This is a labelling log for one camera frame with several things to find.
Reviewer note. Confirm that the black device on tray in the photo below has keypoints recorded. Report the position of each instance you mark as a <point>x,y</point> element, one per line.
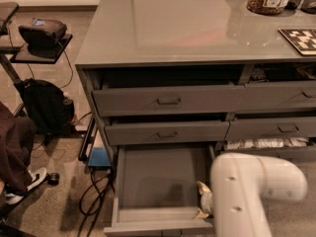
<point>42,32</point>

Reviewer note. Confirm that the black chair caster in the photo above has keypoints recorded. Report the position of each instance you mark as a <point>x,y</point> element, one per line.
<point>53,179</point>

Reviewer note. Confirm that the person's dark trouser leg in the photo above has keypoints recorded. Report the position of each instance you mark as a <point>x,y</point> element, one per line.
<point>16,143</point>

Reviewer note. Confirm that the black white marker board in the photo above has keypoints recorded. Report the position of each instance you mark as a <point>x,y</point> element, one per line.
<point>303,40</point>

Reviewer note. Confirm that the grey drawer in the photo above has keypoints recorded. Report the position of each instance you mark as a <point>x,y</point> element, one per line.
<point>145,101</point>
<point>254,128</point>
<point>156,193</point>
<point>166,132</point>
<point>279,95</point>
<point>285,148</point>

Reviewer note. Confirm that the black backpack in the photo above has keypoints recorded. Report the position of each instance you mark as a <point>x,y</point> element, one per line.
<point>46,106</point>

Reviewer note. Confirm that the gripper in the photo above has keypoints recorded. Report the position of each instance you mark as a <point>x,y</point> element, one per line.
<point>207,201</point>

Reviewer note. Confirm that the blue box on floor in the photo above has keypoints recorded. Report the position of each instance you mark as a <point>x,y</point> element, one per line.
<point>98,157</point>

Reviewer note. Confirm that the grey drawer cabinet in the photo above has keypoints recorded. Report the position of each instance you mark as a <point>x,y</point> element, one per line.
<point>163,43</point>

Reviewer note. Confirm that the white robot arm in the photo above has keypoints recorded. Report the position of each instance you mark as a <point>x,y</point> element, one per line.
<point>239,185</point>

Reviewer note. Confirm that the white black sneaker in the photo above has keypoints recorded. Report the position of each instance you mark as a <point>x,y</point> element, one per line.
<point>13,197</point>

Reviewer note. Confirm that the black tray stand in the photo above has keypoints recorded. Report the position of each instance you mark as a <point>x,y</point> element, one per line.
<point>10,54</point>

